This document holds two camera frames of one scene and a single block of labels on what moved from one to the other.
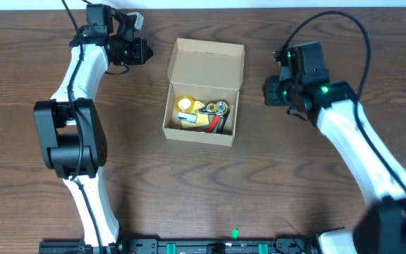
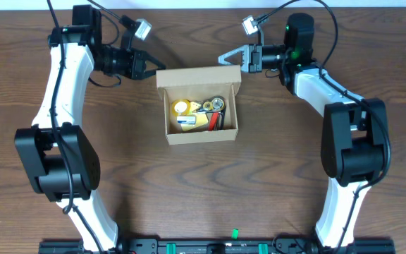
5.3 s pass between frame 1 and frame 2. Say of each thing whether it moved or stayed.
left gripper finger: moved
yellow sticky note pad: moved
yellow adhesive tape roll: moved
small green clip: stayed
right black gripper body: moved
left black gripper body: moved
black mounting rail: stayed
